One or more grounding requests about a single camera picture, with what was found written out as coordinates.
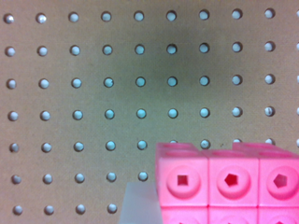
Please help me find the pink block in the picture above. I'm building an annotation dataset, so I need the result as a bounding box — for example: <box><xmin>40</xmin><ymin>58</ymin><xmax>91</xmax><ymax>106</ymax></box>
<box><xmin>155</xmin><ymin>143</ymin><xmax>299</xmax><ymax>224</ymax></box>

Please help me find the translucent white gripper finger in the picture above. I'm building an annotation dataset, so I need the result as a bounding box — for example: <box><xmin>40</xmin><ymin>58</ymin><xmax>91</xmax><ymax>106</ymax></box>
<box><xmin>119</xmin><ymin>182</ymin><xmax>163</xmax><ymax>224</ymax></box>

